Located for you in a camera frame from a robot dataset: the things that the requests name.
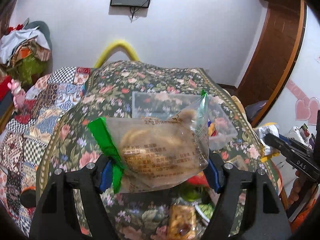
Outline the clear plastic storage box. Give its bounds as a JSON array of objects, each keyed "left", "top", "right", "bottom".
[{"left": 132, "top": 92, "right": 238, "bottom": 151}]

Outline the clear green pastry bag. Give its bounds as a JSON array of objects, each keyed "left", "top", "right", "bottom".
[{"left": 87, "top": 92, "right": 209, "bottom": 193}]

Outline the orange fried snack packet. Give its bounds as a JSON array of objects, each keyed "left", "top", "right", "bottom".
[{"left": 167, "top": 205, "right": 196, "bottom": 239}]

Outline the patchwork quilt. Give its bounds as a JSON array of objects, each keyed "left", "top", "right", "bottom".
[{"left": 1, "top": 67, "right": 91, "bottom": 236}]

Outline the brown wooden door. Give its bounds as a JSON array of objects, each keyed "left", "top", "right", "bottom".
[{"left": 237, "top": 0, "right": 307, "bottom": 127}]

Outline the pink plush toy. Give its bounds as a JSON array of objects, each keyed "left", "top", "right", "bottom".
[{"left": 7, "top": 79, "right": 26, "bottom": 110}]

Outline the green floral bedspread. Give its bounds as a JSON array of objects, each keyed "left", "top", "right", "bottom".
[{"left": 36, "top": 61, "right": 282, "bottom": 239}]

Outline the pile of clothes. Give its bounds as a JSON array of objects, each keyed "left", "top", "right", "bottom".
[{"left": 1, "top": 21, "right": 52, "bottom": 87}]

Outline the yellow fuzzy hoop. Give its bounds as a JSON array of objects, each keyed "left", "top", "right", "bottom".
[{"left": 93, "top": 40, "right": 140, "bottom": 68}]

